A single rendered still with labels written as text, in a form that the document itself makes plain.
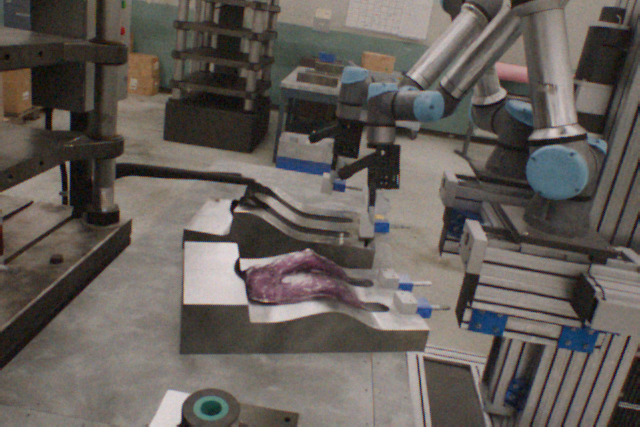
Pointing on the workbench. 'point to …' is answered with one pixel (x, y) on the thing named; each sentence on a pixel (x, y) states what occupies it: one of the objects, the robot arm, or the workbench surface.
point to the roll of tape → (210, 409)
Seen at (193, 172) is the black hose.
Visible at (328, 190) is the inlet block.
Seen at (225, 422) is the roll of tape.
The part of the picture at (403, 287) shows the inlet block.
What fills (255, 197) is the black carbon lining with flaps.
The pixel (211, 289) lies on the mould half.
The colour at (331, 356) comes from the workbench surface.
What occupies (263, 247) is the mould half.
